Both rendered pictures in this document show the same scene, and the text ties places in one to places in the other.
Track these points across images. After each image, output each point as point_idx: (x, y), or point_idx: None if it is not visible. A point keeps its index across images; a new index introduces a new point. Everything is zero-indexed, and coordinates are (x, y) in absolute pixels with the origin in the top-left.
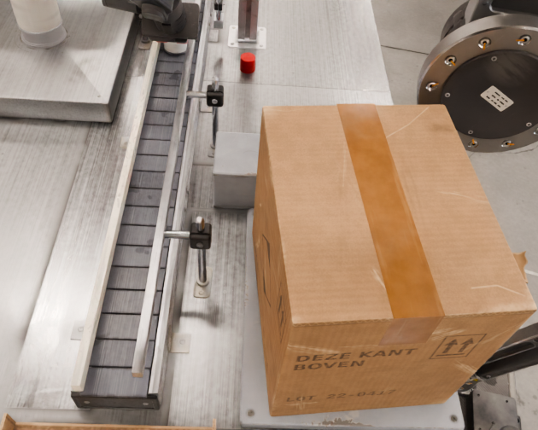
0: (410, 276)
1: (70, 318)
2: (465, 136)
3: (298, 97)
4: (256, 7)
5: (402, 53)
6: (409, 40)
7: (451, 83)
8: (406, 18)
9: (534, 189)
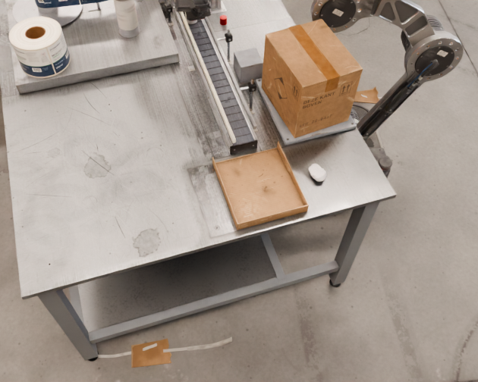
0: (328, 69)
1: (210, 132)
2: (331, 28)
3: (252, 30)
4: None
5: None
6: None
7: (322, 10)
8: None
9: (372, 52)
